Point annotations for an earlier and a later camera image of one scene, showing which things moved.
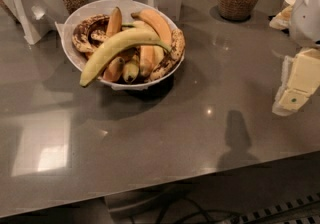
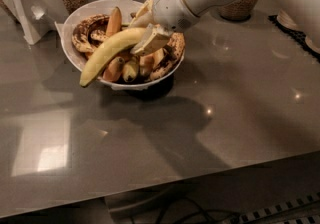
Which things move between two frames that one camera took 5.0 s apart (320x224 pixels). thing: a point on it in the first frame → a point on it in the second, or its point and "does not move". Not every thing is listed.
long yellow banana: (120, 41) does not move
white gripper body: (307, 18) → (171, 4)
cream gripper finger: (301, 77) → (151, 40)
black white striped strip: (303, 210) does not move
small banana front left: (114, 69) does not move
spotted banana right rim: (172, 57) does not move
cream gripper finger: (282, 19) → (144, 16)
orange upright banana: (115, 23) does not move
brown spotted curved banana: (90, 32) does not move
